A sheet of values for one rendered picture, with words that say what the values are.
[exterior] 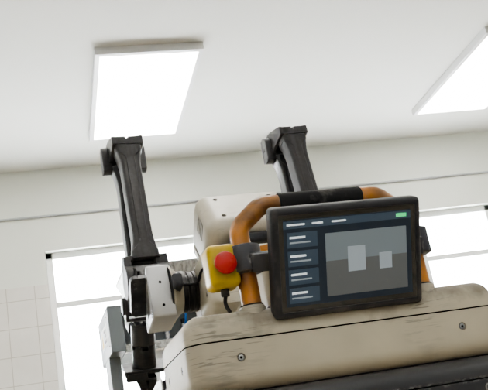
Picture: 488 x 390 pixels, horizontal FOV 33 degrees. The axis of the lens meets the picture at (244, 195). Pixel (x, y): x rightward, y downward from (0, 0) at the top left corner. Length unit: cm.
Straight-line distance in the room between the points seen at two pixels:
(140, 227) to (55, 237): 447
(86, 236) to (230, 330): 511
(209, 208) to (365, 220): 55
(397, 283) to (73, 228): 514
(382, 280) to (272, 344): 21
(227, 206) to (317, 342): 57
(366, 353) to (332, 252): 17
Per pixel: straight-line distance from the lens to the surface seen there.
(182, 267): 299
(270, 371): 129
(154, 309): 169
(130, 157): 200
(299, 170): 207
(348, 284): 133
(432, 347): 139
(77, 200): 645
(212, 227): 175
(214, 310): 168
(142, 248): 188
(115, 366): 295
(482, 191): 734
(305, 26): 508
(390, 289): 136
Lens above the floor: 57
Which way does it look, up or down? 18 degrees up
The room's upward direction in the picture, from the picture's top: 10 degrees counter-clockwise
